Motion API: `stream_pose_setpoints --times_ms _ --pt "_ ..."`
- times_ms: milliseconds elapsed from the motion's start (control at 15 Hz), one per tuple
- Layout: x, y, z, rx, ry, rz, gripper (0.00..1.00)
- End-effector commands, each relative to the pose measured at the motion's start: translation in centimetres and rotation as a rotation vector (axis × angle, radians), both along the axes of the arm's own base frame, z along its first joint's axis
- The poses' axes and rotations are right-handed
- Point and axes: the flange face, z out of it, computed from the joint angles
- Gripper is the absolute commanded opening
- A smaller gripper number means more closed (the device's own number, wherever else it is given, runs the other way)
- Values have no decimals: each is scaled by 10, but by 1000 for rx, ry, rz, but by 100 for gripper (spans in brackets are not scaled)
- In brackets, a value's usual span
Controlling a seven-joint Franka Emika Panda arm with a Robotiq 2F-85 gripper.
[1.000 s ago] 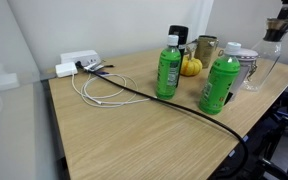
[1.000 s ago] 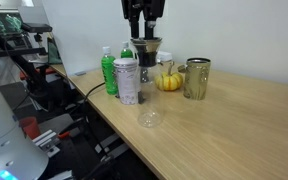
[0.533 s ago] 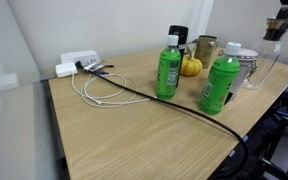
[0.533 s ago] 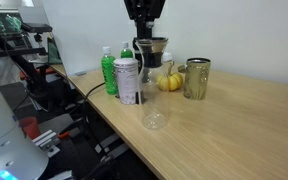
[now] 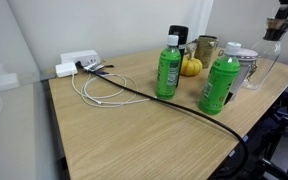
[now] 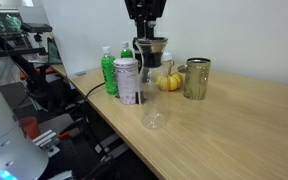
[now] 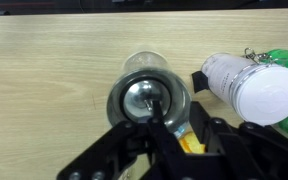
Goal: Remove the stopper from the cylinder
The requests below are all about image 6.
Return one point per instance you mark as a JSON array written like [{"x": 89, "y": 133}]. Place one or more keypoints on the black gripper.
[{"x": 145, "y": 8}]

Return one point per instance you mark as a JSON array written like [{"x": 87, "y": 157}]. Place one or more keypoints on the clear glass cylinder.
[{"x": 153, "y": 100}]

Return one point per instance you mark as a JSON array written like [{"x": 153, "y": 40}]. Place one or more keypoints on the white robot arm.
[{"x": 4, "y": 140}]

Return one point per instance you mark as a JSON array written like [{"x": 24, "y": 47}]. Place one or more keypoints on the small green plastic bottle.
[{"x": 126, "y": 52}]

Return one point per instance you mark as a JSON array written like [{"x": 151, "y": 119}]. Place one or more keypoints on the small white box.
[{"x": 168, "y": 56}]

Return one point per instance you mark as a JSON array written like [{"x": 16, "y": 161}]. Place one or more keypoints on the white printed canister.
[{"x": 126, "y": 81}]

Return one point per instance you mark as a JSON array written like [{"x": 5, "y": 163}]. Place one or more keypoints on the tall green plastic bottle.
[{"x": 109, "y": 73}]

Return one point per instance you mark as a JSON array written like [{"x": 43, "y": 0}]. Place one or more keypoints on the yellow striped pumpkin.
[{"x": 175, "y": 81}]

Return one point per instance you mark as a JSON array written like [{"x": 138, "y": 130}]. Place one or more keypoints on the white partition board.
[{"x": 84, "y": 30}]

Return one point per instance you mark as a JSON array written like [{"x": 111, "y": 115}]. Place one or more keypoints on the gold metal tin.
[{"x": 196, "y": 80}]

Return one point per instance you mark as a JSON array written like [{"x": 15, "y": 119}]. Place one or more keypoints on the black metal stand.
[{"x": 24, "y": 63}]

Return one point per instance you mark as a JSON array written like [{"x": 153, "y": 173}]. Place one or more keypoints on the computer monitor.
[{"x": 4, "y": 22}]

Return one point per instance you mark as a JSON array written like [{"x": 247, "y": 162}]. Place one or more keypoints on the red cup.
[{"x": 30, "y": 127}]

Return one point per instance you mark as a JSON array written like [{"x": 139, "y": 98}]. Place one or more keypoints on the black camera on stand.
[{"x": 36, "y": 27}]

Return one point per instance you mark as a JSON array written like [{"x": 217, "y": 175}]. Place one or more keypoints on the aluminium bracket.
[{"x": 46, "y": 141}]

